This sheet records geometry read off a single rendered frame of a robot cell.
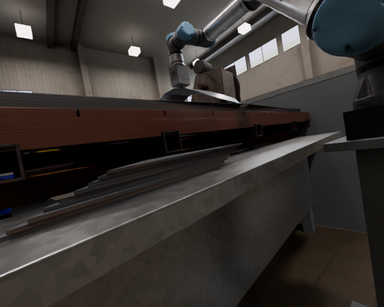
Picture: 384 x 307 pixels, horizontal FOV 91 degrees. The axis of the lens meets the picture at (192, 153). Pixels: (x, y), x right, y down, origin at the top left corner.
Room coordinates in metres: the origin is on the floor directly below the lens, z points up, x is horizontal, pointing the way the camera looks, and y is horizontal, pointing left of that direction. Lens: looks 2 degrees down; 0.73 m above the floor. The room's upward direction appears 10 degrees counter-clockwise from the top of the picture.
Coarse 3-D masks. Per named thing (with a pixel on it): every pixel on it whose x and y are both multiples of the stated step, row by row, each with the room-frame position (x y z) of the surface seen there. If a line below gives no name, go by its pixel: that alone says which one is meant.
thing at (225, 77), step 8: (200, 64) 5.36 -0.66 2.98; (208, 64) 5.52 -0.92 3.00; (200, 72) 5.42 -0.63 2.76; (208, 72) 5.15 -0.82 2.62; (216, 72) 5.00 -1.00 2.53; (224, 72) 5.06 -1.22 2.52; (232, 72) 5.77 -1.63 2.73; (200, 80) 5.35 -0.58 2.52; (208, 80) 5.18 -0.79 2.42; (216, 80) 5.03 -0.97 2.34; (224, 80) 5.02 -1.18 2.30; (232, 80) 5.39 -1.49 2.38; (200, 88) 5.04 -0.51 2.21; (208, 88) 5.20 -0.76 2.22; (216, 88) 4.91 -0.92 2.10; (224, 88) 4.97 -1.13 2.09; (232, 88) 5.34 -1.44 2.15; (192, 96) 5.58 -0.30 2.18; (200, 96) 5.40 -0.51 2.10; (208, 96) 5.23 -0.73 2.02; (232, 96) 5.29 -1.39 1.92
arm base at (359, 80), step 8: (368, 64) 0.44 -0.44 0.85; (376, 64) 0.42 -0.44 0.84; (360, 72) 0.46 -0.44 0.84; (368, 72) 0.44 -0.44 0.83; (376, 72) 0.42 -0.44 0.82; (360, 80) 0.46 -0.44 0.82; (368, 80) 0.44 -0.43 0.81; (376, 80) 0.42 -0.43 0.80; (360, 88) 0.46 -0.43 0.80; (368, 88) 0.44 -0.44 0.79; (376, 88) 0.42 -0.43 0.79; (360, 96) 0.46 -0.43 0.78; (368, 96) 0.43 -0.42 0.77; (376, 96) 0.42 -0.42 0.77; (352, 104) 0.49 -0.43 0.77; (360, 104) 0.45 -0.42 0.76; (368, 104) 0.43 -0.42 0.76; (376, 104) 0.42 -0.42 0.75
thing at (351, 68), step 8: (328, 72) 1.22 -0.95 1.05; (336, 72) 1.19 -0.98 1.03; (344, 72) 1.16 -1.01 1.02; (304, 80) 1.32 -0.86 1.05; (312, 80) 1.29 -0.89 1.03; (320, 80) 1.25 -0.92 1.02; (280, 88) 1.43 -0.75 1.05; (288, 88) 1.39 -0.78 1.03; (296, 88) 1.36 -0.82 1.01; (264, 96) 1.53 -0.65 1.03; (272, 96) 1.68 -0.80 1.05
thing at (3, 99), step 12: (0, 96) 0.29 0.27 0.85; (12, 96) 0.30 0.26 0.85; (24, 96) 0.31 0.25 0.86; (36, 96) 0.32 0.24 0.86; (48, 96) 0.33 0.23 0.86; (60, 96) 0.34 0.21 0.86; (72, 96) 0.35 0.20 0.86; (84, 96) 0.37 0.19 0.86; (108, 108) 0.40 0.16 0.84; (120, 108) 0.41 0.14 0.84; (132, 108) 0.43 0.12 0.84; (144, 108) 0.46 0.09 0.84; (156, 108) 0.48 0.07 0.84; (168, 108) 0.51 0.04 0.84; (180, 108) 0.54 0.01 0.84; (192, 108) 0.57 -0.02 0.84; (204, 108) 0.61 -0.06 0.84; (216, 108) 0.65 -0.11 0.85; (228, 108) 0.70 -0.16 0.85; (240, 108) 0.77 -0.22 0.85; (252, 108) 0.84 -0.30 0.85; (264, 108) 0.92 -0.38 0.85; (276, 108) 1.03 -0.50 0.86; (288, 108) 1.16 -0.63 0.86; (216, 132) 1.67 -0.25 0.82
